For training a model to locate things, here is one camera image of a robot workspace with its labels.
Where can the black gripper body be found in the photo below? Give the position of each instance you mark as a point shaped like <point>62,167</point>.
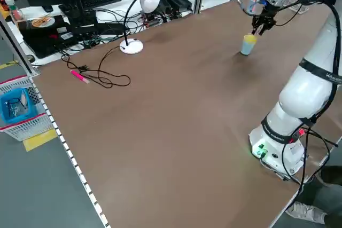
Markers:
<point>269,15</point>

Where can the yellow plastic cup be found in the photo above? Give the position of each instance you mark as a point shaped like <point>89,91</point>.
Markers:
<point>250,39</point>

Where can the blue plastic cup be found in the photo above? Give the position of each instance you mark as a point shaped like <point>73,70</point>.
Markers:
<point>247,49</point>

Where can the clear plastic measuring beaker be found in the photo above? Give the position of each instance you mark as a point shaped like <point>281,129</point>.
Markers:
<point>253,9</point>

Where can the clear acrylic rack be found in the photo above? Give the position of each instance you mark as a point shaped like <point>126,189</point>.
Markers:
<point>298,7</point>

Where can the person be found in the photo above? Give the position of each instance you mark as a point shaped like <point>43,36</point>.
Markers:
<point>320,190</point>

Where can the black monitor stand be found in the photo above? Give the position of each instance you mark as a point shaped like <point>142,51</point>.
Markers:
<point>80,22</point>

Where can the pink marker pen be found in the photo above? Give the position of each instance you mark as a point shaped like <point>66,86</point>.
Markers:
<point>80,76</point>

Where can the black flat case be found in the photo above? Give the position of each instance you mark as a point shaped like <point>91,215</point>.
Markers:
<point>45,41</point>

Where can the disc with orange print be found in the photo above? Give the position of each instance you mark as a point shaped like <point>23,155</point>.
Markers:
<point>42,22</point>

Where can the bottle with green cap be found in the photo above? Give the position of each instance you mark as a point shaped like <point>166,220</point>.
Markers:
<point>14,11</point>

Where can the white plastic basket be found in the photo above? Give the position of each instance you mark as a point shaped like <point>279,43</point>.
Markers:
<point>26,129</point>

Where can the blue plastic box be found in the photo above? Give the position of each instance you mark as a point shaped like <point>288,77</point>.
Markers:
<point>18,117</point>

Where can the black eyeglasses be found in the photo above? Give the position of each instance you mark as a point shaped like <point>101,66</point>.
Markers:
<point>13,103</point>

